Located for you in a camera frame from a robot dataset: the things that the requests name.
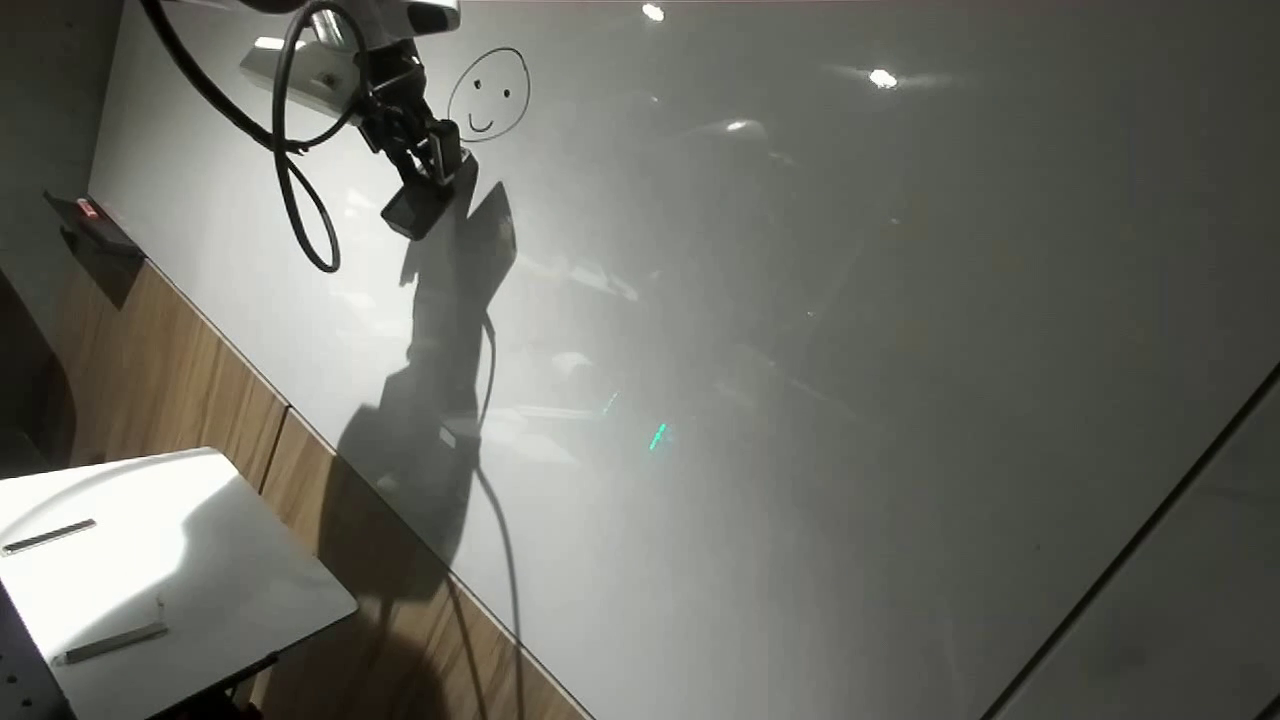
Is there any large wall whiteboard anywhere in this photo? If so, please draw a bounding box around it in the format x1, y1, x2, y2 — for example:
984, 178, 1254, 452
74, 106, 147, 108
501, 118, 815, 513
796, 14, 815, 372
83, 0, 1280, 720

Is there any adjoining whiteboard panel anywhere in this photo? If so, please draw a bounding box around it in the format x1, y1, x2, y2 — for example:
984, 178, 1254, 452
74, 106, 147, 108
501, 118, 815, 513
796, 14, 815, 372
993, 375, 1280, 720

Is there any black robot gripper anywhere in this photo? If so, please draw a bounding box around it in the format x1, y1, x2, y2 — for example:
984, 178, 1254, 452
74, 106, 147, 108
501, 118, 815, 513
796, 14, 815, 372
346, 33, 478, 191

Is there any small white metal board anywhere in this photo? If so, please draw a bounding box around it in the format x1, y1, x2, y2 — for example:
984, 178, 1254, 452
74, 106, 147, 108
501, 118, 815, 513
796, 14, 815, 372
0, 443, 363, 720

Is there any dark whiteboard eraser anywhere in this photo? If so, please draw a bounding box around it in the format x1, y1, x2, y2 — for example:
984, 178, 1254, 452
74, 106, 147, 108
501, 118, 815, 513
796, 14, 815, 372
41, 187, 147, 269

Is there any black perforated pegboard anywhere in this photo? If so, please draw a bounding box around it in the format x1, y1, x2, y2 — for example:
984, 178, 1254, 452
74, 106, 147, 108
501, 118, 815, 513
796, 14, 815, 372
0, 580, 78, 720

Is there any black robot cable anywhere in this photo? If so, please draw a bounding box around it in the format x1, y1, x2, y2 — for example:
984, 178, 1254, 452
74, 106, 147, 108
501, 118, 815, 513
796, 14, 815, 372
135, 0, 377, 281

